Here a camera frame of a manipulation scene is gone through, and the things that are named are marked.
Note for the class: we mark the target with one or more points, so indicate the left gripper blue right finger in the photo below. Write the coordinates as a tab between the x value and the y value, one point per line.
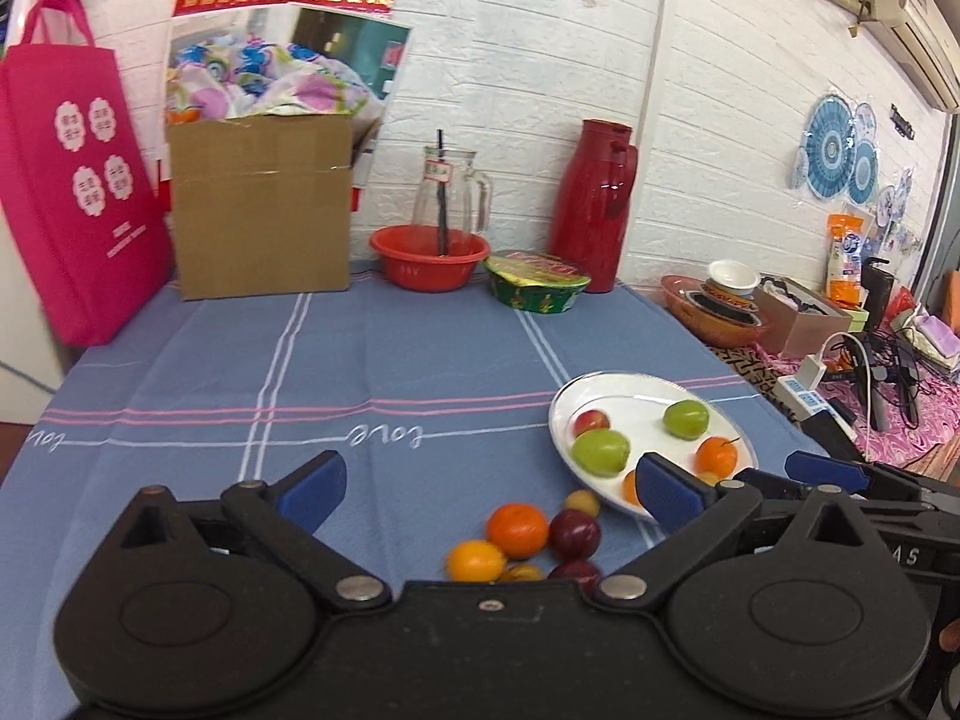
703	525

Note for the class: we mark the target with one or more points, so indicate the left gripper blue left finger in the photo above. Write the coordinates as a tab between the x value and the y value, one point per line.
280	519

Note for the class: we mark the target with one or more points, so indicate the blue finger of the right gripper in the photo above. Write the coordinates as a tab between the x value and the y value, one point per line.
774	487
871	480

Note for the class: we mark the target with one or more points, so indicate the orange with stem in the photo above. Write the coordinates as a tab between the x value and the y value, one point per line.
717	456

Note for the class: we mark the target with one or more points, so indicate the lone orange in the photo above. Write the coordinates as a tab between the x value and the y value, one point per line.
629	493

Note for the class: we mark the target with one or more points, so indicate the green fruit front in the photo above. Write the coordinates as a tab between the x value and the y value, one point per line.
686	419

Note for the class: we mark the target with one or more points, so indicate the green fruit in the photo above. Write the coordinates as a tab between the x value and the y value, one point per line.
686	419
601	452

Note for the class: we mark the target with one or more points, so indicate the brown longan back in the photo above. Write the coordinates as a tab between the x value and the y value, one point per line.
583	501

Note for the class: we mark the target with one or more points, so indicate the dark plum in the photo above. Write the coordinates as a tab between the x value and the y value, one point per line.
573	535
581	571

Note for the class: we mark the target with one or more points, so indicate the red apple-like fruit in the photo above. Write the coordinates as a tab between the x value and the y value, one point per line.
590	420

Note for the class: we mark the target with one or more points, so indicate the dark orange tangerine top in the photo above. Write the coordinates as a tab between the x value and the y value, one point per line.
519	530

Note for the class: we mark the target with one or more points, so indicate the red-brown tomato fruit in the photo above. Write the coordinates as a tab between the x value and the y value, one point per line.
522	572

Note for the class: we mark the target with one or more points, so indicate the yellow orange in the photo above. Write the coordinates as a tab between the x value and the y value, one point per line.
475	561

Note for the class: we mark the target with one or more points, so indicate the person left hand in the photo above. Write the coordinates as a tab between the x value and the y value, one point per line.
949	637

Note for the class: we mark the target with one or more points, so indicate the white power strip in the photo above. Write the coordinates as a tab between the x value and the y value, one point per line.
798	392

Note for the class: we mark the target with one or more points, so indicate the blue striped tablecloth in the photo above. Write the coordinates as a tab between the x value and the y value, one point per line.
437	402

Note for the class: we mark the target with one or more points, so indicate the white oval plate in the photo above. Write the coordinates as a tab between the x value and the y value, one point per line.
635	405

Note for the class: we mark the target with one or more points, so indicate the small cardboard box right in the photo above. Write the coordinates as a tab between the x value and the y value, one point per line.
799	320

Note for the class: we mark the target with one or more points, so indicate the orange snack packet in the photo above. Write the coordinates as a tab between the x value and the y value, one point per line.
843	280

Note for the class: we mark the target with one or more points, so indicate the white paper cup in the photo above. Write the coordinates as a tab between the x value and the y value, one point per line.
734	277

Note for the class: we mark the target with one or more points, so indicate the red plastic basin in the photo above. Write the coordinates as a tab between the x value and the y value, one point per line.
410	257

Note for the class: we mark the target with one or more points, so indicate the green foil bowl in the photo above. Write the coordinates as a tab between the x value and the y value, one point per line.
534	282

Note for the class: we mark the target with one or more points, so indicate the brown cardboard box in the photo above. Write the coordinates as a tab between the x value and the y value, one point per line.
261	205

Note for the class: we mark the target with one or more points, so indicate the blue paper fan decoration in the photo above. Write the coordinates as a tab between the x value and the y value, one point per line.
838	154

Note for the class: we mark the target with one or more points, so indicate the clear glass pitcher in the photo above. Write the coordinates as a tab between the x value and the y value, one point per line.
468	189

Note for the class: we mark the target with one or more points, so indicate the black straw in pitcher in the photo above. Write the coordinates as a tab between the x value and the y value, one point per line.
440	171

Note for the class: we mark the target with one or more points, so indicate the red thermos jug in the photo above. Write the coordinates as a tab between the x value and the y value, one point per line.
592	207

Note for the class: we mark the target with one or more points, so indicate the pink tote bag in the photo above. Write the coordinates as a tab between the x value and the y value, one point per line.
75	193

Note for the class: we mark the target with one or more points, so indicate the floral fabric bundle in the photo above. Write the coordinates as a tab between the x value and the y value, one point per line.
229	77

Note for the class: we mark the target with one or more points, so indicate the white air conditioner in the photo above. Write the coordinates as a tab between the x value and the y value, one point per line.
919	40

